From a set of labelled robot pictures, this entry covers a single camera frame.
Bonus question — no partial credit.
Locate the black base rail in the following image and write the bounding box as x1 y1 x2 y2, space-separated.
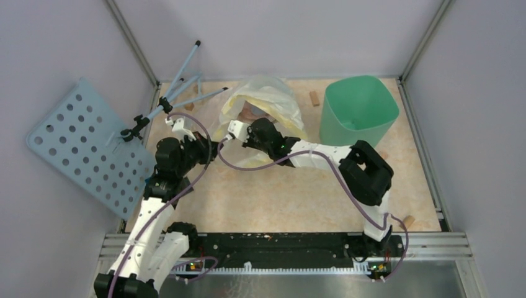
184 232 404 269

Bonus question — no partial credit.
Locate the green plastic trash bin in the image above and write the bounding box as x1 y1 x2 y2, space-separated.
319 75 399 147

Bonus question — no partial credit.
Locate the wooden block near bin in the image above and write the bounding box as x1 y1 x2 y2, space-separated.
309 91 320 107

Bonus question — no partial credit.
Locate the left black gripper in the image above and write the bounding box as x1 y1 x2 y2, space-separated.
176 130 223 176

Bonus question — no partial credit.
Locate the small wooden block near tripod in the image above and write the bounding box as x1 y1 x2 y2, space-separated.
184 102 195 111

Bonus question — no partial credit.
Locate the light blue tripod stand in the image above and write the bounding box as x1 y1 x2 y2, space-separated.
120 40 228 142

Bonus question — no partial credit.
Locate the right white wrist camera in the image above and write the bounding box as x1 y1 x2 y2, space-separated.
227 120 250 142

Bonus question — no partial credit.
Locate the pink bag inside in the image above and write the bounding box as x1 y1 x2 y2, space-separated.
239 102 271 122

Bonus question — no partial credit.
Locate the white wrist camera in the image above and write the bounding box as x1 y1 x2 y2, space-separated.
227 120 250 142
165 117 196 142

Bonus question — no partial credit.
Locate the translucent white yellow trash bag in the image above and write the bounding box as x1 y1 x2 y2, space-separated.
194 75 308 142

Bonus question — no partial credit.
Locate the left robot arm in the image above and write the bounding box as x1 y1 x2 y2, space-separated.
94 132 218 297

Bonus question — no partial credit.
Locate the wooden cube block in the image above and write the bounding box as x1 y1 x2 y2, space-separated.
378 151 389 160

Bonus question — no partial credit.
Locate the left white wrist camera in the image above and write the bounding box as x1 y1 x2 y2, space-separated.
165 117 196 142

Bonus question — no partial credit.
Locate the light blue perforated board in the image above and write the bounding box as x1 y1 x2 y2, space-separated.
26 78 155 220

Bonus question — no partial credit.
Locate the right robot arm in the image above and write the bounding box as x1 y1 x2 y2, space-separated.
228 118 394 260

